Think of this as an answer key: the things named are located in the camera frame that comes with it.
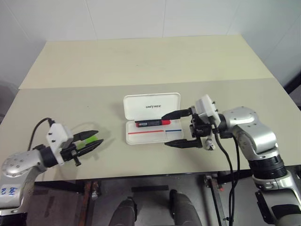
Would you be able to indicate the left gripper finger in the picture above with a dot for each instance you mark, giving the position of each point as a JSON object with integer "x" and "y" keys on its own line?
{"x": 90, "y": 147}
{"x": 85, "y": 134}

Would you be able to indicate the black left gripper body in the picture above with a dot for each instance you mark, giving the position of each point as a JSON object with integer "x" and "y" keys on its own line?
{"x": 68, "y": 153}

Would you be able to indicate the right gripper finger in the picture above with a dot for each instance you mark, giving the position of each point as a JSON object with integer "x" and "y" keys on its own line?
{"x": 176, "y": 114}
{"x": 182, "y": 143}

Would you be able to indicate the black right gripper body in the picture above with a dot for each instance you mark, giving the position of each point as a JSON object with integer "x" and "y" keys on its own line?
{"x": 200, "y": 129}

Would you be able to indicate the green marker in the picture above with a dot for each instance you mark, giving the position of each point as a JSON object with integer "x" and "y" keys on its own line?
{"x": 91, "y": 139}

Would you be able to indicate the red marker with black label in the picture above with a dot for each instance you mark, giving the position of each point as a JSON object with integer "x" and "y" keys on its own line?
{"x": 150, "y": 123}

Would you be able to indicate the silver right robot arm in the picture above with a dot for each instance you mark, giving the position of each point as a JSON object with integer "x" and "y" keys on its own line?
{"x": 249, "y": 127}

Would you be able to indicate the white Unitree pencil case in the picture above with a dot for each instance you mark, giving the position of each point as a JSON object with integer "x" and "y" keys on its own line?
{"x": 150, "y": 103}

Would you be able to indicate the small silver white object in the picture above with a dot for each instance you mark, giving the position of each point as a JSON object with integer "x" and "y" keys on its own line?
{"x": 209, "y": 144}

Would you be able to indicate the rusty table leg clamp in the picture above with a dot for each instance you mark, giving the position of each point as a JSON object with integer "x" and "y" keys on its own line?
{"x": 92, "y": 190}

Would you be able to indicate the black flat bar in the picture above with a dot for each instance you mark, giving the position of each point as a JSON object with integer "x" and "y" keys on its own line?
{"x": 150, "y": 188}

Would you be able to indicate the black table leg clamp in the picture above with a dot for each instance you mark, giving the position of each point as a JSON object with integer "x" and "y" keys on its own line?
{"x": 215, "y": 188}

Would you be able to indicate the dark rounded shape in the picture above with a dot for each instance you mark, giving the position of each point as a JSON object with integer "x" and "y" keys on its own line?
{"x": 124, "y": 212}
{"x": 184, "y": 209}

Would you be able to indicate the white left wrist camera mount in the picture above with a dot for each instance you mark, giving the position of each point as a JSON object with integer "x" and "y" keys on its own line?
{"x": 57, "y": 136}

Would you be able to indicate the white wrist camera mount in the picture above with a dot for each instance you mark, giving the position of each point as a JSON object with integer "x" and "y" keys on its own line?
{"x": 207, "y": 106}
{"x": 57, "y": 136}

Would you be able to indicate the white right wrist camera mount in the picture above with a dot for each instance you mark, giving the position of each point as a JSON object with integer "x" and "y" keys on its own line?
{"x": 207, "y": 106}

